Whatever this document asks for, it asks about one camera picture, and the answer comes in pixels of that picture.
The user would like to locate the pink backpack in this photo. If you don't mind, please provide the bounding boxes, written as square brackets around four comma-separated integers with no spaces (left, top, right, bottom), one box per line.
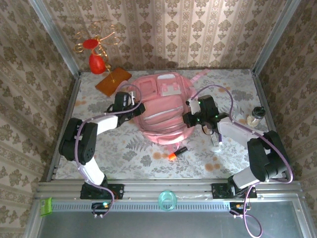
[130,68,211,156]

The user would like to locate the black orange highlighter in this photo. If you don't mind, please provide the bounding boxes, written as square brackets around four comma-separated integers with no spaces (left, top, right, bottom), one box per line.
[168,146,188,161]

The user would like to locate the red drop ornament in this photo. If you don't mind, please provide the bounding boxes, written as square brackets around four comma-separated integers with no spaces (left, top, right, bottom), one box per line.
[89,53,106,74]

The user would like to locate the glass jar black lid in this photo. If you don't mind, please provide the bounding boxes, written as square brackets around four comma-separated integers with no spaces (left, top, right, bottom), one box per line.
[246,106,265,127]

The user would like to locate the floral tablecloth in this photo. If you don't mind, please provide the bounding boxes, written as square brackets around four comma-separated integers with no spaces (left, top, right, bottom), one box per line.
[54,69,284,179]

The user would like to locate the red disc ornament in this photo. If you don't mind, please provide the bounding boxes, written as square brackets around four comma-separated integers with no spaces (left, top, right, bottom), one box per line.
[82,39,98,50]

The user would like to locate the teal tape roll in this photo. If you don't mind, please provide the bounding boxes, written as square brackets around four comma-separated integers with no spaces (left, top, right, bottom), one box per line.
[158,190,178,212]

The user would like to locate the grey metal panel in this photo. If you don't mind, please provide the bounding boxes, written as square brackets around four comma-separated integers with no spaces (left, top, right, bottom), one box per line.
[37,210,305,238]

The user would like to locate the green small box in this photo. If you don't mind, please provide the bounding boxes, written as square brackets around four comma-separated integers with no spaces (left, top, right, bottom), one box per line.
[39,197,53,217]

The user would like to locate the gold wire stand wooden base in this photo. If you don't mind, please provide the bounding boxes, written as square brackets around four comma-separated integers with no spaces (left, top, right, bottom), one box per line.
[73,20,132,97]

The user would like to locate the aluminium side rail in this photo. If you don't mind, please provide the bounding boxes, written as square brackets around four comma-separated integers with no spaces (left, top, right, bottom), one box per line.
[46,74,82,181]
[251,71,293,180]

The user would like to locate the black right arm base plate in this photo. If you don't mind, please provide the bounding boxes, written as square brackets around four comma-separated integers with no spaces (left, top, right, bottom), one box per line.
[211,182,258,199]

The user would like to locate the aluminium cross rail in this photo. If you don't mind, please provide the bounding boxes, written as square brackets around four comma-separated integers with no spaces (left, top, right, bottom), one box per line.
[34,179,304,201]

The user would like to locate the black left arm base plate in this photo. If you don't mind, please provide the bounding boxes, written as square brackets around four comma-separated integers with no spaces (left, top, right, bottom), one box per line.
[79,183,125,200]

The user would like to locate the aluminium frame post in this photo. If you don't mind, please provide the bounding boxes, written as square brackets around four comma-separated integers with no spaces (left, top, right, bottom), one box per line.
[28,0,82,77]
[252,0,298,75]

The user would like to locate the grey slotted cable duct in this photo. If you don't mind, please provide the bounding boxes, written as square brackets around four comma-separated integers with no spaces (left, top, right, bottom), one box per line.
[41,200,298,212]

